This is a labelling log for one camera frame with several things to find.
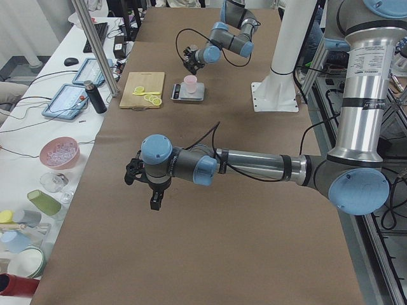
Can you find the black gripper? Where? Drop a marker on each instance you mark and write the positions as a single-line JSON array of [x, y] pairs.
[[156, 191], [192, 60]]

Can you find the pink plastic cup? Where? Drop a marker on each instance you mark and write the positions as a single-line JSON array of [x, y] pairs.
[[190, 82]]

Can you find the glass sauce bottle steel cap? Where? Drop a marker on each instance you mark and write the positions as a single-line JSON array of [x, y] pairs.
[[189, 53]]

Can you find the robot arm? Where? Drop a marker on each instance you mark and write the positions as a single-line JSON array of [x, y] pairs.
[[233, 32], [350, 175]]

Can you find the silver digital kitchen scale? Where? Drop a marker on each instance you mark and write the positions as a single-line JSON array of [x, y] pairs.
[[180, 94]]

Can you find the green plastic cup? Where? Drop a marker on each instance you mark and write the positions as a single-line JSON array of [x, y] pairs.
[[45, 203]]

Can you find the grey plastic cup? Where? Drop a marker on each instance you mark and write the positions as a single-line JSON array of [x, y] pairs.
[[29, 217]]

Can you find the blue plastic cup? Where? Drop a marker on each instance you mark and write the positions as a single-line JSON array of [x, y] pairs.
[[15, 241]]

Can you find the yellow plastic cup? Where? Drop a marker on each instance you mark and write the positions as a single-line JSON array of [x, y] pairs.
[[6, 217]]

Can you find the red cylinder cup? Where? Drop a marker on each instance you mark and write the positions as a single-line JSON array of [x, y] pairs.
[[17, 286]]

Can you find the bamboo cutting board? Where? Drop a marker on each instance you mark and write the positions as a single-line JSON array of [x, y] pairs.
[[151, 81]]

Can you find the yellow plastic knife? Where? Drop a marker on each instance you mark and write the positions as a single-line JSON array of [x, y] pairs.
[[146, 93]]

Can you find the lemon slice middle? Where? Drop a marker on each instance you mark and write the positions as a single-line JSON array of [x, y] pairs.
[[152, 98]]

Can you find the lemon slice top right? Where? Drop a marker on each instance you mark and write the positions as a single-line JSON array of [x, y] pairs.
[[139, 89]]

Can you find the black power adapter box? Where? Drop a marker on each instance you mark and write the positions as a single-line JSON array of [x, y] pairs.
[[120, 47]]

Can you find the brown table mat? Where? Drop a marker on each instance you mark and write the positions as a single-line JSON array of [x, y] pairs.
[[238, 241]]

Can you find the far teach pendant tablet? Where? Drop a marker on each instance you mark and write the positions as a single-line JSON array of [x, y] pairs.
[[89, 71]]

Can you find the teach pendant tablet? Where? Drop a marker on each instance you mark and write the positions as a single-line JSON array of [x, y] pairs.
[[67, 103], [89, 71]]

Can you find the black thermos bottle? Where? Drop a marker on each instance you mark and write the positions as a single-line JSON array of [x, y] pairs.
[[95, 97]]

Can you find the clear wine glass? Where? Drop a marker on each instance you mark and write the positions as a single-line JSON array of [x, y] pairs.
[[57, 183]]

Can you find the pink bowl with ice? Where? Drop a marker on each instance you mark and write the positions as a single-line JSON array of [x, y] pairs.
[[60, 153]]

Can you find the black computer mouse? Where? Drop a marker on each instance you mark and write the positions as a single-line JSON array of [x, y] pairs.
[[70, 61]]

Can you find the near teach pendant tablet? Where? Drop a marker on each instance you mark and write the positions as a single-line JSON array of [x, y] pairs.
[[67, 103]]

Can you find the white green bowl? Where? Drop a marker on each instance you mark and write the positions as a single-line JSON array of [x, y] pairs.
[[29, 263]]

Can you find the wooden rolling pin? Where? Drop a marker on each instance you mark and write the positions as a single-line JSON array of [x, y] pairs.
[[7, 227]]

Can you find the aluminium frame post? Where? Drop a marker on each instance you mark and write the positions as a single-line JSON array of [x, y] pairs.
[[98, 51]]

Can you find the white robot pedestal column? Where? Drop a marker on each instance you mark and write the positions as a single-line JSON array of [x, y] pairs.
[[276, 93]]

